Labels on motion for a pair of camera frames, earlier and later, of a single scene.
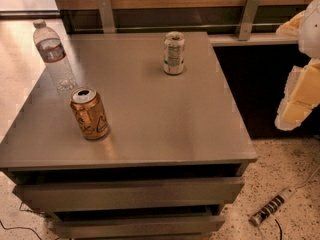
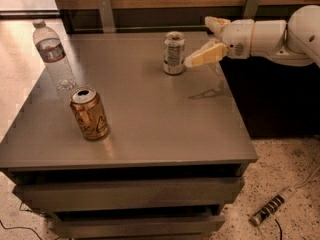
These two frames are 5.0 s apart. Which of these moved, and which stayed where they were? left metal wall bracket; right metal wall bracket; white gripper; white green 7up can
Moved: white gripper
Stayed: right metal wall bracket; white green 7up can; left metal wall bracket
